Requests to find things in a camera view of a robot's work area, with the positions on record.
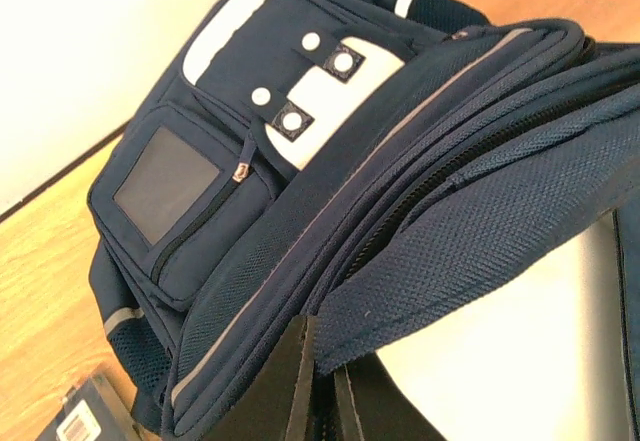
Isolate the dark blue hardcover book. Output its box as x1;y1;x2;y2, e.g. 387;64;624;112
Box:
36;372;143;441

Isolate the navy blue student backpack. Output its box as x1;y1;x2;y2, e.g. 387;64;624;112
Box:
88;0;639;440

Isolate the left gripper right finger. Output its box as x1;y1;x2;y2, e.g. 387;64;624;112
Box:
333;355;445;441

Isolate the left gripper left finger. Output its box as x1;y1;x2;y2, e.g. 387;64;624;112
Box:
212;316;315;441

